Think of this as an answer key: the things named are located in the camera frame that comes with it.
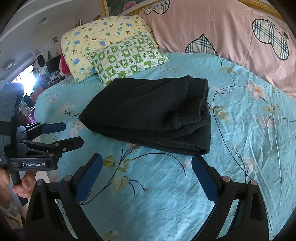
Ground left hand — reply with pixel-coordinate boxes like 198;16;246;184
1;169;36;209

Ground yellow cartoon pillow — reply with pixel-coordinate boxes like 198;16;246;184
61;15;153;83

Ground green checkered pillow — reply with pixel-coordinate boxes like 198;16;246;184
87;32;169;87

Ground black pants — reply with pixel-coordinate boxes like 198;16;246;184
79;76;211;156

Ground pink quilt with plaid hearts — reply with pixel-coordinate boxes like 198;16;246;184
139;1;295;96

